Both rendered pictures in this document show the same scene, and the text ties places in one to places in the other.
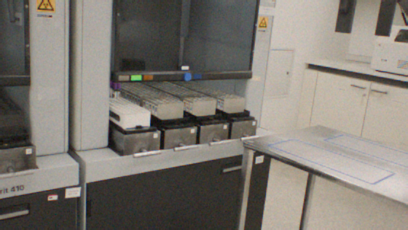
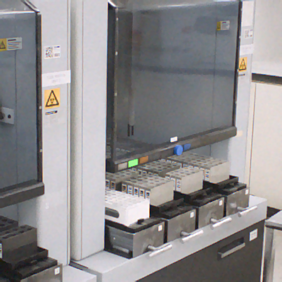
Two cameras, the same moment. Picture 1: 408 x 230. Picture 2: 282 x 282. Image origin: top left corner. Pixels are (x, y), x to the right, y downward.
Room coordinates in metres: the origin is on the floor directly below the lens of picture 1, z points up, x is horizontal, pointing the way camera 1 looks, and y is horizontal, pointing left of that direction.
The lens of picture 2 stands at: (-0.69, 0.67, 1.55)
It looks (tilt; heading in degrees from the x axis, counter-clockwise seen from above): 15 degrees down; 347
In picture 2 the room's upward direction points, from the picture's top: 2 degrees clockwise
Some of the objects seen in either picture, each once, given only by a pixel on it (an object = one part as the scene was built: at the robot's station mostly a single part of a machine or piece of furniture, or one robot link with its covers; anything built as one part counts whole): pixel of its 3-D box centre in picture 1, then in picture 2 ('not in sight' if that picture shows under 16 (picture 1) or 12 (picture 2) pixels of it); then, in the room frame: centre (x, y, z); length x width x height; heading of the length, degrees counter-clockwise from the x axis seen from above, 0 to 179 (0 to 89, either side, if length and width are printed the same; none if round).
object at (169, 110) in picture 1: (169, 110); (159, 193); (1.39, 0.13, 0.85); 0.12 x 0.02 x 0.06; 128
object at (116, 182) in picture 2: (151, 102); (124, 184); (1.50, 0.21, 0.85); 0.12 x 0.02 x 0.06; 128
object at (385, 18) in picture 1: (385, 18); not in sight; (0.81, -0.34, 1.22); 0.03 x 0.01 x 0.07; 38
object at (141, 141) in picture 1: (103, 116); (66, 210); (1.48, 0.39, 0.78); 0.73 x 0.14 x 0.09; 38
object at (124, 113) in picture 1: (119, 111); (99, 203); (1.38, 0.31, 0.83); 0.30 x 0.10 x 0.06; 38
